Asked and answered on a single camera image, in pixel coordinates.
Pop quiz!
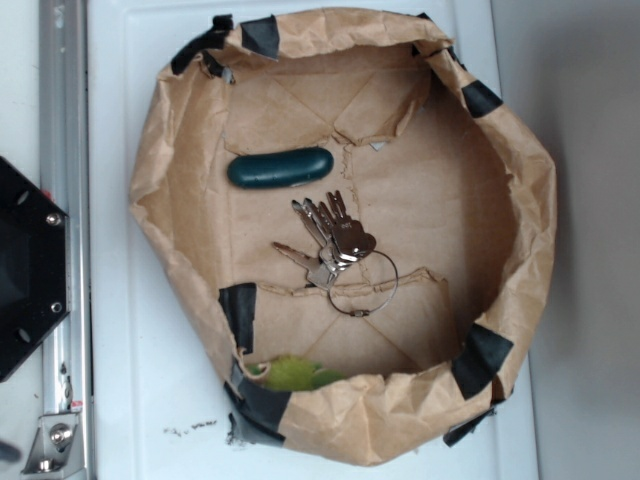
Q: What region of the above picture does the aluminium extrusion rail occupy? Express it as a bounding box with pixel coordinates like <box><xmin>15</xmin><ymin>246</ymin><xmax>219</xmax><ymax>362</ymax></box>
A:
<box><xmin>39</xmin><ymin>1</ymin><xmax>96</xmax><ymax>479</ymax></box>

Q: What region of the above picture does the green fuzzy toy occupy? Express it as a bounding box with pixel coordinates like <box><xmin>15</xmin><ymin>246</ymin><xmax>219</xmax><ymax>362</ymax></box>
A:
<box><xmin>246</xmin><ymin>356</ymin><xmax>345</xmax><ymax>391</ymax></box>

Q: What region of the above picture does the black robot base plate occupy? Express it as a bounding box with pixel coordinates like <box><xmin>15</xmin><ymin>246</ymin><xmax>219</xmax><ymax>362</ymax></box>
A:
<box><xmin>1</xmin><ymin>159</ymin><xmax>69</xmax><ymax>381</ymax></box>

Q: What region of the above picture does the brown paper bag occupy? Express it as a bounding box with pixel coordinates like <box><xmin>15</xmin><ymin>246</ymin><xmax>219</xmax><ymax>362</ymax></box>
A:
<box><xmin>130</xmin><ymin>8</ymin><xmax>557</xmax><ymax>466</ymax></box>

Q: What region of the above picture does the silver corner bracket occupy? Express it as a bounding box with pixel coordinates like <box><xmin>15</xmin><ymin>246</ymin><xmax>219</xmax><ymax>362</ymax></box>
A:
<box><xmin>20</xmin><ymin>413</ymin><xmax>84</xmax><ymax>479</ymax></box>

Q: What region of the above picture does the silver key bunch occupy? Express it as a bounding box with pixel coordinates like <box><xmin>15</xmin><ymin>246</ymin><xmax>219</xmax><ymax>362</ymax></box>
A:
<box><xmin>272</xmin><ymin>190</ymin><xmax>391</xmax><ymax>300</ymax></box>

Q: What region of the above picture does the dark green oval case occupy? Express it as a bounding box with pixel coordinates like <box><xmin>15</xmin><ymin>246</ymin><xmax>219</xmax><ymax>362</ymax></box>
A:
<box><xmin>227</xmin><ymin>147</ymin><xmax>334</xmax><ymax>189</ymax></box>

